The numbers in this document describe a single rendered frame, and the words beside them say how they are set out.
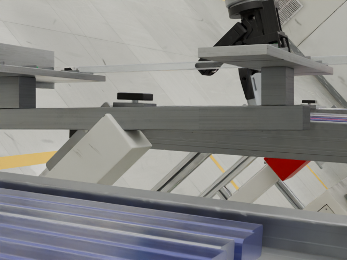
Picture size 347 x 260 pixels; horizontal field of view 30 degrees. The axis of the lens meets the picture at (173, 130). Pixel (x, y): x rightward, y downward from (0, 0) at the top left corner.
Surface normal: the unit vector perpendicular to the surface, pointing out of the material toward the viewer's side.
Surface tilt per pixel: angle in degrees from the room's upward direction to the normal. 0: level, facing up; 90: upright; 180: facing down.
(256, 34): 90
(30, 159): 0
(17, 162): 0
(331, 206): 90
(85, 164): 90
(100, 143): 90
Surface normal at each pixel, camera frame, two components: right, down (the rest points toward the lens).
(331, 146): -0.40, 0.04
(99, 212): 0.06, -1.00
